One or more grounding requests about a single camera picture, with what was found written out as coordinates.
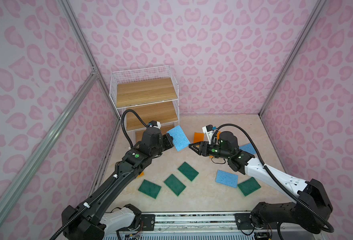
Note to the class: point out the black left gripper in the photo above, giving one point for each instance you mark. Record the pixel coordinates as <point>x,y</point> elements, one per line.
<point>169,142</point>

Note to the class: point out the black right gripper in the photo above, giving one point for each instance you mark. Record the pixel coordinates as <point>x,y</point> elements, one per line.
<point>204,148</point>

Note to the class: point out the green scouring pad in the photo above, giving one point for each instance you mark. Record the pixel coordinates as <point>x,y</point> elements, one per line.
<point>249,186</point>
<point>150,189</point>
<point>174,184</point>
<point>189,172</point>

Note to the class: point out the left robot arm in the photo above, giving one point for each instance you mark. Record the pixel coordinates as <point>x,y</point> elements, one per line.
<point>89,220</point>

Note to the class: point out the aluminium frame left corner post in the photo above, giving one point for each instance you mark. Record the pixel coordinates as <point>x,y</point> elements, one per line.
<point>82,41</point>

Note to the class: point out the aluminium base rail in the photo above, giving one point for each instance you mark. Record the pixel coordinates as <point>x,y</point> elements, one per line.
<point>211,226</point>

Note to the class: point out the green scouring pad upper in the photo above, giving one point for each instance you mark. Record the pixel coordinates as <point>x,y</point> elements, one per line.
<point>189,172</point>

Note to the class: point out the green scouring pad left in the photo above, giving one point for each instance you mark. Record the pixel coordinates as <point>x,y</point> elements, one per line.
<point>150,189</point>

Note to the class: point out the aluminium diagonal frame bar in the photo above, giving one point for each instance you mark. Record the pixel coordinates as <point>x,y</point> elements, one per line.
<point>23,178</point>

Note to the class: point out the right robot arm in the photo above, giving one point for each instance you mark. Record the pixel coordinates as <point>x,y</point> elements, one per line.
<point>309,205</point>

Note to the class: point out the orange sponge near shelf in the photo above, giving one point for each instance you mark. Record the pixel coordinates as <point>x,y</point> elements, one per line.
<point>198,137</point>

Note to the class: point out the green scouring pad right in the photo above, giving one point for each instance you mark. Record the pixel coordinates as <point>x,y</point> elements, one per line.
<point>249,186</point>

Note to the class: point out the aluminium frame right corner post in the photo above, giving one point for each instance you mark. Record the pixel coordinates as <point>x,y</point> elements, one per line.
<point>304,34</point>

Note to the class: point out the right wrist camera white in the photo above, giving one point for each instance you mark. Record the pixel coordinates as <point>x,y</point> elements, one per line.
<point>209,131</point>

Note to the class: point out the blue sponge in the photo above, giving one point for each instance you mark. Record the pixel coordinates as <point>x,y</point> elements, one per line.
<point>248,148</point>
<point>180,140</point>
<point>227,179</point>

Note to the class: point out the aluminium frame corner post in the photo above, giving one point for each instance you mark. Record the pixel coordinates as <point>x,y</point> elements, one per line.
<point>304,34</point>
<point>82,41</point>

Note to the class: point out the white wire three-tier shelf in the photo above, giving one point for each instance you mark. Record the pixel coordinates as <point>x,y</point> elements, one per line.
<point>153,93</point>

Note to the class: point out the green scouring pad middle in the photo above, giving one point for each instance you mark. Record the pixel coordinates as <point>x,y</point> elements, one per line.
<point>174,184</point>

